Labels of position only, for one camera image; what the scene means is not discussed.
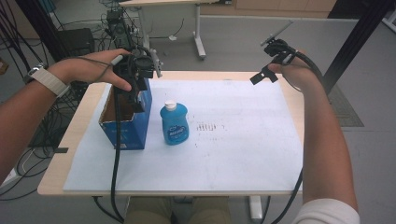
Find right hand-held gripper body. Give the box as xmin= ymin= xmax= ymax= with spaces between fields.
xmin=260 ymin=20 xmax=297 ymax=67

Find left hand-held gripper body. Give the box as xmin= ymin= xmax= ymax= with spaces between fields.
xmin=111 ymin=46 xmax=164 ymax=91

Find blue cardboard box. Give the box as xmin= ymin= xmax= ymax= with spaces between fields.
xmin=98 ymin=77 xmax=153 ymax=151

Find blue bottle with white cap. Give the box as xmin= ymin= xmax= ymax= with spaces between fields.
xmin=159 ymin=100 xmax=191 ymax=147

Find person's right hand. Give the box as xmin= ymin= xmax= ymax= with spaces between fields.
xmin=267 ymin=48 xmax=321 ymax=91

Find person's left hand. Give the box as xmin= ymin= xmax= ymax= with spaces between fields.
xmin=47 ymin=48 xmax=133 ymax=92

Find device on stand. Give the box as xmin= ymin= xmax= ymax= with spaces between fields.
xmin=105 ymin=8 xmax=133 ymax=50

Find black equipment box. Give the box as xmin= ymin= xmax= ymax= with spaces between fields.
xmin=57 ymin=27 xmax=96 ymax=62

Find desk with white legs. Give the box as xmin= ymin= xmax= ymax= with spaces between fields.
xmin=120 ymin=0 xmax=233 ymax=61

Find white paper sheet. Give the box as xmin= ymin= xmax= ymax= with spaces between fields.
xmin=63 ymin=78 xmax=304 ymax=193

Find grey floor mat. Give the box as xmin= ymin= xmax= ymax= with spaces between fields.
xmin=326 ymin=83 xmax=364 ymax=128

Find person's legs in khaki trousers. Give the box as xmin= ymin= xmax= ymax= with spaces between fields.
xmin=124 ymin=195 xmax=233 ymax=224

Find white table leg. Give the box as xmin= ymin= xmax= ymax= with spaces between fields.
xmin=247 ymin=195 xmax=264 ymax=221

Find white power strip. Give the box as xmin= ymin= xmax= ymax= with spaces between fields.
xmin=0 ymin=167 xmax=21 ymax=189

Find white sleeve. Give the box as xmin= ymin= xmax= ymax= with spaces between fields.
xmin=291 ymin=198 xmax=361 ymax=224

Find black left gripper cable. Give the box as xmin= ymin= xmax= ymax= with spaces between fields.
xmin=109 ymin=85 xmax=126 ymax=224

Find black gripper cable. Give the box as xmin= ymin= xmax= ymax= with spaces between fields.
xmin=270 ymin=49 xmax=326 ymax=224
xmin=109 ymin=85 xmax=126 ymax=224

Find black frame post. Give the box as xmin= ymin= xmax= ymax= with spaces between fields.
xmin=321 ymin=0 xmax=396 ymax=95
xmin=14 ymin=0 xmax=68 ymax=63

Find wristwatch with beige strap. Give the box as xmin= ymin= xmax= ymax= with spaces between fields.
xmin=23 ymin=63 xmax=71 ymax=99

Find bundle of black floor cables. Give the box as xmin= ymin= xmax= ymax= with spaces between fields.
xmin=0 ymin=0 xmax=104 ymax=202

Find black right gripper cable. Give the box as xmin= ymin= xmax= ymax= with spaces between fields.
xmin=270 ymin=49 xmax=326 ymax=224

